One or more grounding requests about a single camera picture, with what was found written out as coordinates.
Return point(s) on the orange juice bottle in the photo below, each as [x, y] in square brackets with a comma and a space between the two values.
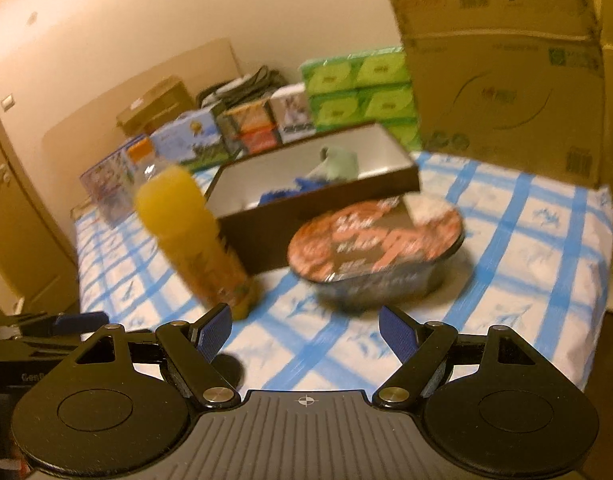
[174, 211]

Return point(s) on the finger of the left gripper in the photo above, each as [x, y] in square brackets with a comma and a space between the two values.
[58, 325]

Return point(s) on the red snack boxes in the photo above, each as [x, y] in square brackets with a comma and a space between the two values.
[255, 126]

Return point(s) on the brown cardboard box left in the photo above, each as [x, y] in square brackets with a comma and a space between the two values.
[163, 103]

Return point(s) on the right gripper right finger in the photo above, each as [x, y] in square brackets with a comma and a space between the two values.
[423, 351]

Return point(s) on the green meadow milk box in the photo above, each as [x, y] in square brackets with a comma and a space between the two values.
[193, 139]

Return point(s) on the green fluffy cloth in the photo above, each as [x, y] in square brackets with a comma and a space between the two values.
[337, 164]

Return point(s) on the large cardboard box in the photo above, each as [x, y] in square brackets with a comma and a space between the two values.
[514, 83]

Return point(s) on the black bag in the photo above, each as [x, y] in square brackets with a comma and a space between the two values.
[244, 89]

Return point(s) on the blue white checkered tablecloth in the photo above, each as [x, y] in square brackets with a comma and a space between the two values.
[536, 258]

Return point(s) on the green tissue pack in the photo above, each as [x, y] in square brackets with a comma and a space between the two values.
[365, 86]

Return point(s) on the instant noodle bowl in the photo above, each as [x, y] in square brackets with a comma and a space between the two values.
[378, 252]

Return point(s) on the blue fluffy cloth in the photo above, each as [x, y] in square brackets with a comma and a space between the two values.
[300, 186]

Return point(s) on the wooden door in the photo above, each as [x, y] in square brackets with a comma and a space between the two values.
[37, 263]

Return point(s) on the white printed small box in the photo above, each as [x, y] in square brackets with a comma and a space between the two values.
[291, 111]

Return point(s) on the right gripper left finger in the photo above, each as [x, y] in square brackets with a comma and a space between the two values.
[189, 350]

